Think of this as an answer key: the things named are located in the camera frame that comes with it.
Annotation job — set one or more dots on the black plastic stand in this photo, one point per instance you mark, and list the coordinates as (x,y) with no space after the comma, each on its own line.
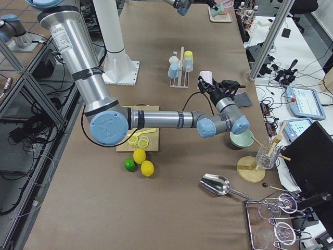
(252,53)

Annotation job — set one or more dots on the grey folded cloth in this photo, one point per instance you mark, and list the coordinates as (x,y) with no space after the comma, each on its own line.
(242,100)

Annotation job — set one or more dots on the glass mug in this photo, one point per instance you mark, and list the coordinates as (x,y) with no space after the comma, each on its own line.
(264,160)

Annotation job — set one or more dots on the aluminium frame post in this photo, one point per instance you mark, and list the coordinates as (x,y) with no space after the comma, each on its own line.
(270,38)

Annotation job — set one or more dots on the wooden mug tree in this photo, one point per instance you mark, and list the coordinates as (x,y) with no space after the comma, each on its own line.
(252,169)

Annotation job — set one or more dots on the whole yellow lemon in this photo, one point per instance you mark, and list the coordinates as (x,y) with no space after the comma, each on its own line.
(147,168)
(139,156)

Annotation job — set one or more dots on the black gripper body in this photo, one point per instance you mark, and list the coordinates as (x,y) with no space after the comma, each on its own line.
(215,95)

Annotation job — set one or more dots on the metal scoop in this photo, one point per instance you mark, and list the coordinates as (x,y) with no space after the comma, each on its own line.
(219,185)

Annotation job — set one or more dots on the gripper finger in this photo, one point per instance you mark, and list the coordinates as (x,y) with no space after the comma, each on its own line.
(218,85)
(204,86)

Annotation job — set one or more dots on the wire glass rack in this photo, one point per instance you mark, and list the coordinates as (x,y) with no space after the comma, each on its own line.
(269,222)

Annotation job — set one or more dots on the teach pendant tablet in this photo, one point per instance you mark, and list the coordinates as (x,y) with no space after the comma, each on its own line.
(295,127)
(304,102)

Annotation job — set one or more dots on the green lime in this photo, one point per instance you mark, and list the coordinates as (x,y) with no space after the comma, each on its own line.
(129,165)

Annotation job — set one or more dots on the wooden cutting board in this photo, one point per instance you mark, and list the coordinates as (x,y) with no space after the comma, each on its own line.
(153,137)

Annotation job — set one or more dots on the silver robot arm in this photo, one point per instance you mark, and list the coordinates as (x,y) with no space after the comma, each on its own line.
(109,122)
(182,6)

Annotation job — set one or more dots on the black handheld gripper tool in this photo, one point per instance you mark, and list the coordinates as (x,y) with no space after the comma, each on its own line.
(285,76)

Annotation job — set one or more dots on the green ceramic bowl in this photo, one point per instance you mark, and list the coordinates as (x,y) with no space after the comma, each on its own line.
(242,140)

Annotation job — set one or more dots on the blue plastic cup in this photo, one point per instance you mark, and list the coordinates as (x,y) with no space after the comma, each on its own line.
(173,71)

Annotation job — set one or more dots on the black monitor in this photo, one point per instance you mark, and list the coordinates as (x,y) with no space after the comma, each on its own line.
(311,161)

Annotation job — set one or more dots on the yellow plastic knife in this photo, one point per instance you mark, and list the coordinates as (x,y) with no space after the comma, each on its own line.
(152,130)

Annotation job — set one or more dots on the yellow plastic cup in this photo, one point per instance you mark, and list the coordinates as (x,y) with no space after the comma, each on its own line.
(188,54)

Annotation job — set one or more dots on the white camera mast base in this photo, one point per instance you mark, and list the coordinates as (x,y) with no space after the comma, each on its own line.
(118,68)

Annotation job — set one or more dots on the green plastic cup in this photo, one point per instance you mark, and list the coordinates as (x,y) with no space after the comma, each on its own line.
(216,10)

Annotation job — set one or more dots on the white wire cup holder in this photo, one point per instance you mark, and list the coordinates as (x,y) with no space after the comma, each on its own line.
(179,82)

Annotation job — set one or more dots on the white plastic cup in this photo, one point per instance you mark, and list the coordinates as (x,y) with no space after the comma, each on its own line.
(173,60)

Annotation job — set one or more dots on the grey plastic cup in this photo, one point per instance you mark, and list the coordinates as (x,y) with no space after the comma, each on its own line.
(188,64)

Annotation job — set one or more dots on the lemon slice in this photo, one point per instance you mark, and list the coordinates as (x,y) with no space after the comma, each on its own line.
(143,142)
(133,140)

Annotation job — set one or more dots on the pink plastic cup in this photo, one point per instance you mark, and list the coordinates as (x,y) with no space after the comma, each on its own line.
(207,76)

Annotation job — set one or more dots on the pink bowl of ice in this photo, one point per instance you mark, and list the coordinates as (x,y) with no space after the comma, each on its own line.
(227,6)

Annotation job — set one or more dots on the cream plastic tray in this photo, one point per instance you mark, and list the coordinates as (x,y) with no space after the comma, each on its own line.
(227,18)

